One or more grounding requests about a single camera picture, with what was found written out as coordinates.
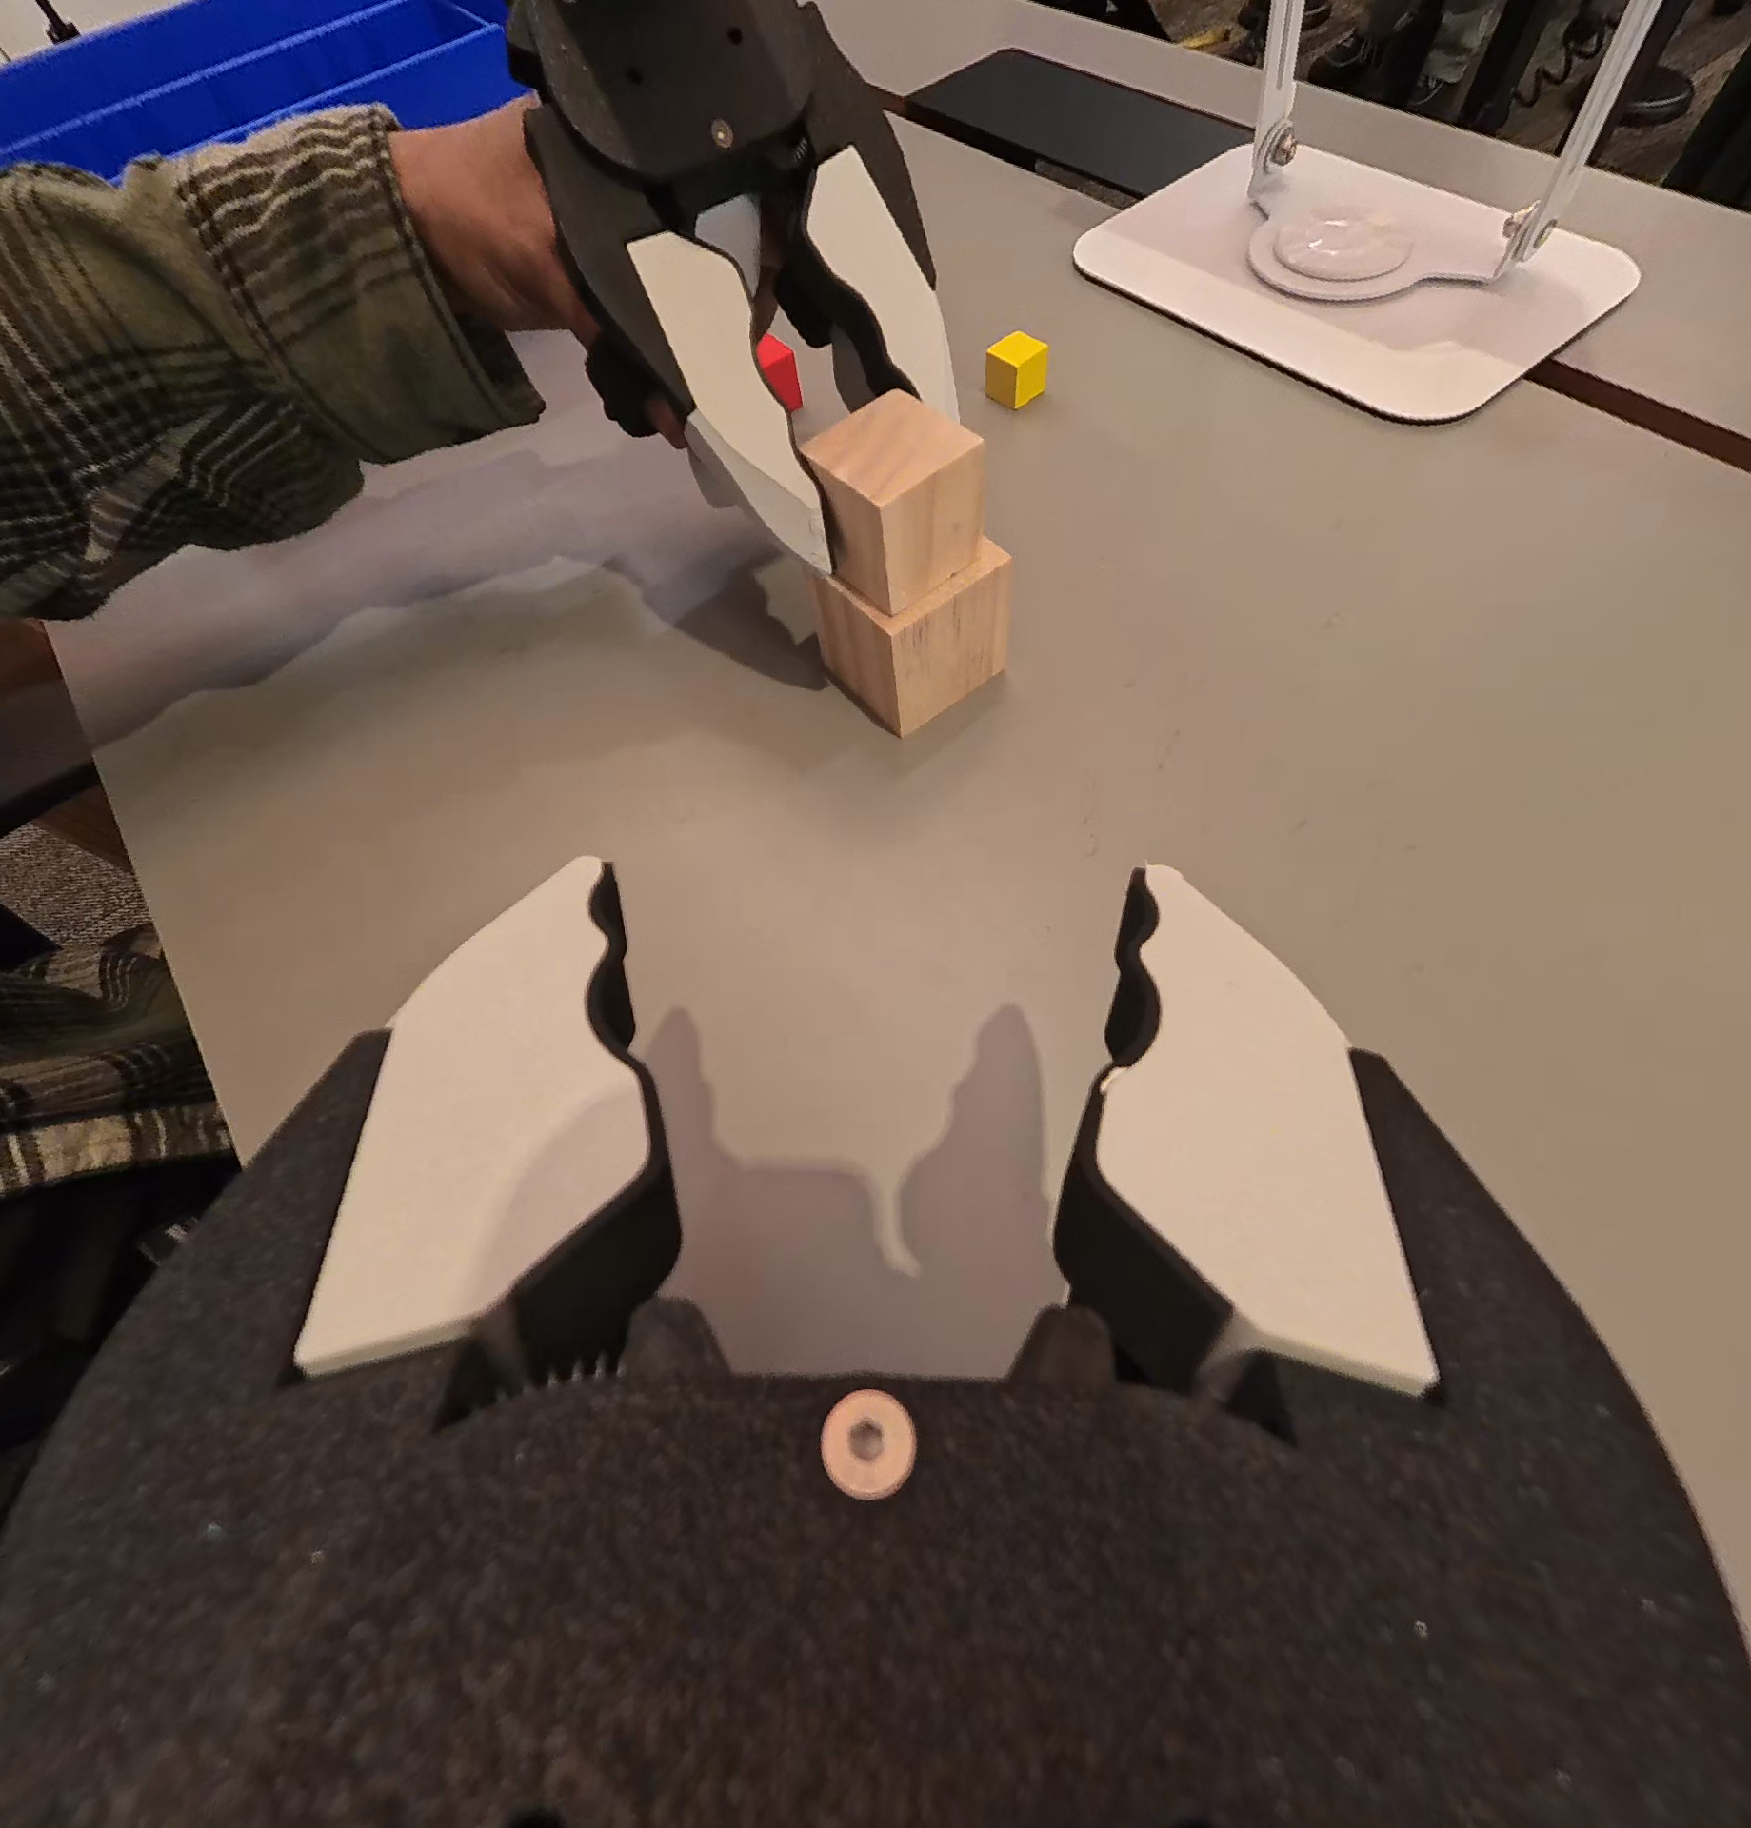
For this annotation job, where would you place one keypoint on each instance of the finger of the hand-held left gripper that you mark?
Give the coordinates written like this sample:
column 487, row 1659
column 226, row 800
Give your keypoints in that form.
column 718, row 385
column 889, row 258

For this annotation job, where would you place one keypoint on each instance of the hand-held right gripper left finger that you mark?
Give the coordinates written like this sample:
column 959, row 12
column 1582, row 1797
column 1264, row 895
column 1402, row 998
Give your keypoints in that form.
column 489, row 1128

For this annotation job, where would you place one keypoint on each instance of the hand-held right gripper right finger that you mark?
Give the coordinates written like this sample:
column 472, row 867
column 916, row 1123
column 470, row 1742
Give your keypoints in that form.
column 1261, row 1157

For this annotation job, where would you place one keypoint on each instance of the red wooden cube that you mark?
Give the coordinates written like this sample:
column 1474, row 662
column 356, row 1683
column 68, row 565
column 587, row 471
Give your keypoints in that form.
column 780, row 371

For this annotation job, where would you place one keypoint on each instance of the yellow wooden cube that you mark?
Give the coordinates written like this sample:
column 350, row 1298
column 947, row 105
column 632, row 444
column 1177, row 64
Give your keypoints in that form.
column 1019, row 371

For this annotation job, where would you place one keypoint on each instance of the small natural wooden cube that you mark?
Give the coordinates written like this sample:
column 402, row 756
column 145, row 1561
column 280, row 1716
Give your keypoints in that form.
column 905, row 501

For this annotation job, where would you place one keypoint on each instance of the large natural wooden cube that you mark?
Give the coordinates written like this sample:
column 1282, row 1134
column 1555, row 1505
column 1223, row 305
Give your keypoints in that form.
column 932, row 649

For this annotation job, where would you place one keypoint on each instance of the person's left hand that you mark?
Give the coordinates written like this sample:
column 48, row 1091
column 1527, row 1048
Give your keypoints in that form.
column 489, row 229

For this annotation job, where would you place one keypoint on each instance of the black flat tablet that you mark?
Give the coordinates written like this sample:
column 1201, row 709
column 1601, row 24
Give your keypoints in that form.
column 1075, row 120

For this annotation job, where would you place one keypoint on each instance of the person's plaid shirt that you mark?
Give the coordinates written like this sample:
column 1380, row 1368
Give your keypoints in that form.
column 76, row 1086

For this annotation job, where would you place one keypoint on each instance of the person's dark trousers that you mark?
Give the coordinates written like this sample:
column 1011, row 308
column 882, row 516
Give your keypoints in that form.
column 48, row 1357

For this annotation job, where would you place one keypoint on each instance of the blue plastic bin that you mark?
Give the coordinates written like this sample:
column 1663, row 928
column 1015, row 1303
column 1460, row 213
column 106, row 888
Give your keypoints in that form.
column 176, row 72

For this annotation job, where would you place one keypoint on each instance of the white stand with wooden board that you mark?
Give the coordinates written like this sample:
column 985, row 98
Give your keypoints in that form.
column 1389, row 315

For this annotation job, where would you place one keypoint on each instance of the black table bracket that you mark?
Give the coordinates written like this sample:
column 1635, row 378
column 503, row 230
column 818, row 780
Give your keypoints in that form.
column 19, row 743

